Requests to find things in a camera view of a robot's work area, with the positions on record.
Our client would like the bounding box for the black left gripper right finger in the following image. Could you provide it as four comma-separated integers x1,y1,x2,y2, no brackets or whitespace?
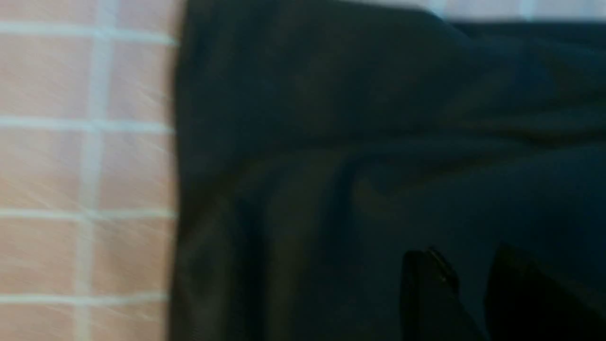
484,245,606,341

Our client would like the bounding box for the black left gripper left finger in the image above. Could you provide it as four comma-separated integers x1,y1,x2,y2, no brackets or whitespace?
400,247,486,341

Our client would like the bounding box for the dark gray long-sleeve top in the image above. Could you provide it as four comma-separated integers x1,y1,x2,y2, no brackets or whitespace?
165,0,605,341

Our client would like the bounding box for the pink checkered tablecloth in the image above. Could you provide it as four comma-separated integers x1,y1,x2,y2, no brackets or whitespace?
1,0,605,341

